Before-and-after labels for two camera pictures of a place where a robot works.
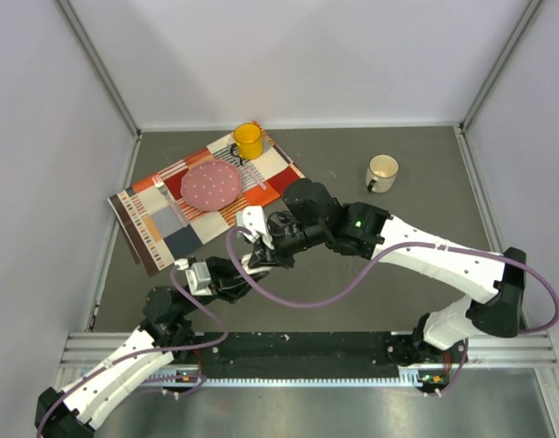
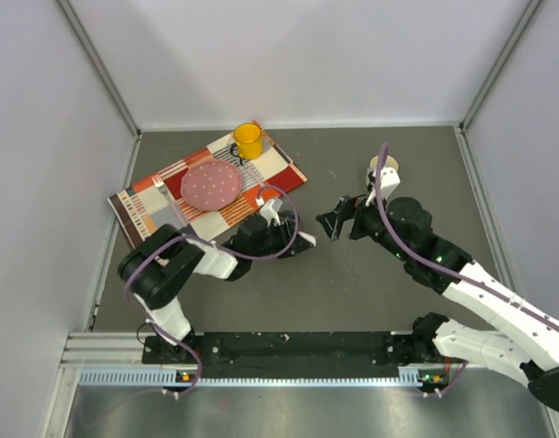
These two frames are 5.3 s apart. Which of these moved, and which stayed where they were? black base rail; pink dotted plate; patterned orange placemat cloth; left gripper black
Moved: left gripper black
Stayed: black base rail; patterned orange placemat cloth; pink dotted plate
